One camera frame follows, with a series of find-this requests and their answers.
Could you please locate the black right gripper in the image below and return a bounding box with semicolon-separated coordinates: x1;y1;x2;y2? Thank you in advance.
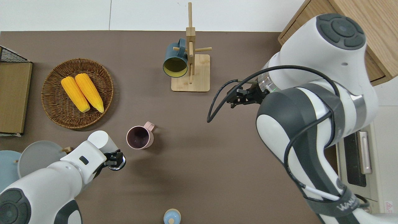
226;85;266;109

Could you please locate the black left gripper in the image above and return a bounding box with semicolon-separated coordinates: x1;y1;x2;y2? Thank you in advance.
102;150;125;171

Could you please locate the pink mug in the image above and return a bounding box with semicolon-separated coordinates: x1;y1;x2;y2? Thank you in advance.
126;121;155;150

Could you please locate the wooden mug tree stand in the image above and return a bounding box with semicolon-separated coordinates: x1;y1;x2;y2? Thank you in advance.
171;2;212;92

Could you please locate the wooden plate rack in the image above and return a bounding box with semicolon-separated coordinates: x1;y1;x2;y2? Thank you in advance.
14;146;72;164

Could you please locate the brown wicker basket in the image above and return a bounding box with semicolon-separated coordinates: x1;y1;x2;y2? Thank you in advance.
41;58;114;129

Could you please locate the brown table mat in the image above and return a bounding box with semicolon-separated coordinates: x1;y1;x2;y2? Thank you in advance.
0;30;375;224

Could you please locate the yellow corn cob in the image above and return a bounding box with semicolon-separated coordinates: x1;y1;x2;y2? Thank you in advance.
75;73;104;113
61;76;90;113

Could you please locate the teal mug with yellow inside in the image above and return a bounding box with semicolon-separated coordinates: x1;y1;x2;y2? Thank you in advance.
163;38;189;78

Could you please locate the grey plate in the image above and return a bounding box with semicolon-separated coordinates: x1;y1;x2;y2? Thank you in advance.
17;141;70;179

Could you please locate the wooden drawer cabinet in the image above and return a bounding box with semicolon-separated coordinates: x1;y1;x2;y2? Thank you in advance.
278;0;398;87

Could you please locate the light blue plate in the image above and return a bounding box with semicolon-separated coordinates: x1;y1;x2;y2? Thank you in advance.
0;150;22;192

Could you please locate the beige toaster oven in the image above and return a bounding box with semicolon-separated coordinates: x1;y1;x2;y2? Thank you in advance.
336;106;398;215

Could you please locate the grid-pattern wire crate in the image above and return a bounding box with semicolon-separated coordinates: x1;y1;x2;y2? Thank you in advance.
0;46;33;137

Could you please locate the toaster oven door handle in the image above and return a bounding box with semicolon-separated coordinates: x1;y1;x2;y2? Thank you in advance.
358;131;372;175

